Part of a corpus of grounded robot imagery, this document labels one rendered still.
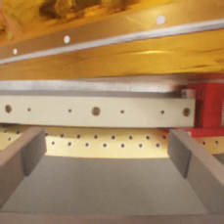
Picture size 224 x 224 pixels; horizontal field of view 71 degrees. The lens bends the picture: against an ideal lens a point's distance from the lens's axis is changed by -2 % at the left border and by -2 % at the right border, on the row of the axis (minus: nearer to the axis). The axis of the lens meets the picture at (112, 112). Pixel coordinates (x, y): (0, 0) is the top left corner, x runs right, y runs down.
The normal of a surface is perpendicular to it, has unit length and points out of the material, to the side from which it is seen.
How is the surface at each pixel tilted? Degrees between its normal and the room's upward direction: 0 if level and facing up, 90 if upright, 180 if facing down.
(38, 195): 62
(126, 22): 90
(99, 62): 90
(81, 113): 90
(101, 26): 91
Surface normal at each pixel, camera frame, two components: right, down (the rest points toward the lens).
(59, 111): -0.11, 0.11
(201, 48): -0.49, 0.08
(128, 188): 0.04, -0.37
